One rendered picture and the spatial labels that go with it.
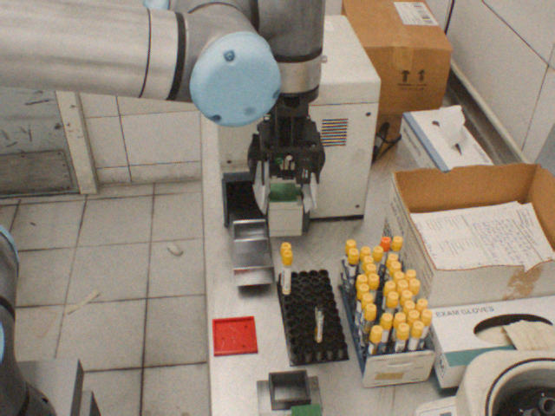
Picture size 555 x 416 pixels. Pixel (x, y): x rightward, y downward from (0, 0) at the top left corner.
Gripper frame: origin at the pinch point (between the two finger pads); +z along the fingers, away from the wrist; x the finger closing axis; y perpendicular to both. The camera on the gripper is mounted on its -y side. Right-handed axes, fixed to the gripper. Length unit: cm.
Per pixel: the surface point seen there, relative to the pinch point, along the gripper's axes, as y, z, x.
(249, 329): 5.1, 21.9, -5.7
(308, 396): 19.8, 18.6, 2.1
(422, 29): -69, 4, 39
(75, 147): -142, 85, -76
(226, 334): 5.8, 21.9, -9.3
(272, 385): 16.3, 20.8, -2.6
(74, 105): -142, 64, -72
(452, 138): -36, 14, 38
